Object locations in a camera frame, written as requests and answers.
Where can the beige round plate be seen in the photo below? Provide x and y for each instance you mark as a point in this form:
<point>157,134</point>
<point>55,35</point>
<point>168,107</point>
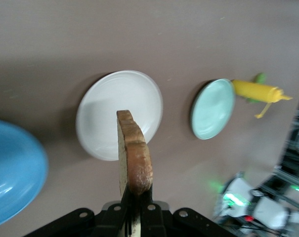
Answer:
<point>102,103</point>

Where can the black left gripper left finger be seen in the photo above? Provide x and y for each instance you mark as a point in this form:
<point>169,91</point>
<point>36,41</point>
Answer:
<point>109,222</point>

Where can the mint green round plate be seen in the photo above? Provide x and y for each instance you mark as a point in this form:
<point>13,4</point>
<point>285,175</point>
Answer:
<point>211,111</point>

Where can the blue round plate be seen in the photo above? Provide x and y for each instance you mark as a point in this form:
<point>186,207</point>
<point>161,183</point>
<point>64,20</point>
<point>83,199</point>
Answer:
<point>13,160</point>

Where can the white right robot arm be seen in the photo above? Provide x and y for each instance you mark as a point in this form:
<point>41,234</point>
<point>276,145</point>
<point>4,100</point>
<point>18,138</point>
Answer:
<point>268,214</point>

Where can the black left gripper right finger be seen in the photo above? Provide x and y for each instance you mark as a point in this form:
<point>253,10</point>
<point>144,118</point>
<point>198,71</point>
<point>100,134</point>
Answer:
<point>159,222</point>

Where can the yellow squeeze sauce bottle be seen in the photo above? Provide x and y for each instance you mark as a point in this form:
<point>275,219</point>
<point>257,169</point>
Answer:
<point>253,90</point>

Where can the brown bread slice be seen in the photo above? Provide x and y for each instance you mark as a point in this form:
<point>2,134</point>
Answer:
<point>137,160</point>

